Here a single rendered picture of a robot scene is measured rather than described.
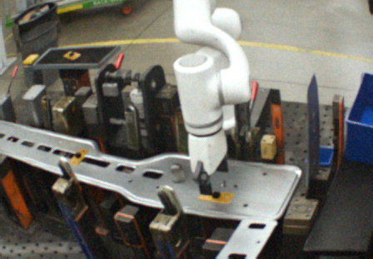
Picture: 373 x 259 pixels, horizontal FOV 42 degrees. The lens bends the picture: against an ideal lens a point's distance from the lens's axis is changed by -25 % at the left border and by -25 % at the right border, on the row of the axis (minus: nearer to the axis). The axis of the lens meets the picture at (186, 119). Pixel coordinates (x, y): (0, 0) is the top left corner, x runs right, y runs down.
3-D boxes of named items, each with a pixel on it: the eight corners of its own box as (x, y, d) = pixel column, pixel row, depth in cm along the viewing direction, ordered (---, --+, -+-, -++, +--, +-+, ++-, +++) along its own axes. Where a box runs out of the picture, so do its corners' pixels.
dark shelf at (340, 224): (300, 256, 119) (301, 249, 118) (361, 78, 185) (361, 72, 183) (370, 256, 110) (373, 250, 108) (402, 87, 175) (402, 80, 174)
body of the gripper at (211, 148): (198, 107, 142) (206, 148, 148) (178, 133, 135) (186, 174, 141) (229, 111, 139) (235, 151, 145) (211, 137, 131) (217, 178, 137)
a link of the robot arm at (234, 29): (196, 61, 214) (186, 6, 201) (247, 58, 212) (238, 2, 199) (195, 78, 204) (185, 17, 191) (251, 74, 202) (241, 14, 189)
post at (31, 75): (43, 153, 233) (22, 67, 210) (51, 144, 238) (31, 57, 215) (54, 156, 230) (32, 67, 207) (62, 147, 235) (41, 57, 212)
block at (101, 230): (93, 231, 185) (67, 167, 170) (109, 212, 195) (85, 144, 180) (106, 236, 183) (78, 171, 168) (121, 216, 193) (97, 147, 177)
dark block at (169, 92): (180, 210, 192) (154, 96, 170) (189, 197, 197) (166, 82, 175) (194, 212, 190) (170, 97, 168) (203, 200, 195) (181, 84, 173)
